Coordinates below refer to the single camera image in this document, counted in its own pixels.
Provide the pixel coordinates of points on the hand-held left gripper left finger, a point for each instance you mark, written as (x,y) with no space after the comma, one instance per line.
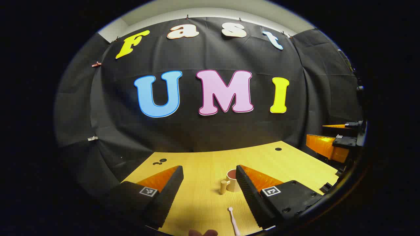
(169,193)

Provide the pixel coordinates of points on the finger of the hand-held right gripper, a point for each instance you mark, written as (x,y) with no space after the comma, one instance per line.
(351,125)
(344,141)

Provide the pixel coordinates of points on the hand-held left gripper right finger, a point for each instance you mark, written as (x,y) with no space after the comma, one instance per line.
(251,196)

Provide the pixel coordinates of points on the white toothbrush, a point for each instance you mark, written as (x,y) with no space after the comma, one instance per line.
(233,223)

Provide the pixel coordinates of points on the yellow wooden desktop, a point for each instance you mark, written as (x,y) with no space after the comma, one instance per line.
(203,183)

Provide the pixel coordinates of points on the black desk edge clamp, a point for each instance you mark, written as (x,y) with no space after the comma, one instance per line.
(326,187)
(339,171)

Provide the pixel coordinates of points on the black backdrop cloth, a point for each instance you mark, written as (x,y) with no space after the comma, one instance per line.
(203,131)

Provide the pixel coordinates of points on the white backdrop clip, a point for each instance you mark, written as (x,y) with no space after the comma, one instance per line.
(92,138)

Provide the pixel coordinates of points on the copper backdrop clip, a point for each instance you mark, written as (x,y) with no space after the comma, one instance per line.
(96,64)

